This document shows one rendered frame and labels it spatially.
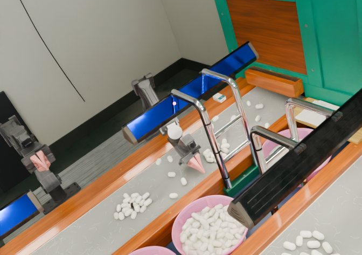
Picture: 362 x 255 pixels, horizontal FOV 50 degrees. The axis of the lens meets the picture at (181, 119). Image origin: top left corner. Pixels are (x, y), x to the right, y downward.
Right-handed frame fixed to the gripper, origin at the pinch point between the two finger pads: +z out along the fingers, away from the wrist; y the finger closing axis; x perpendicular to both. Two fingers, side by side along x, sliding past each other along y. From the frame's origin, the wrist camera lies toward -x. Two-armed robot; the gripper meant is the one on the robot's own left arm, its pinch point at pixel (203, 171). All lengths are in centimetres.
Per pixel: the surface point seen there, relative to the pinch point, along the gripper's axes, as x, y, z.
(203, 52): 155, 129, -102
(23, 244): 19, -70, -24
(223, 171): -11.5, 2.2, 6.0
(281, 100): 6, 53, -3
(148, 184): 12.1, -17.7, -11.2
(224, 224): -15.2, -11.4, 20.0
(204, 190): -6.3, -6.3, 6.5
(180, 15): 139, 128, -138
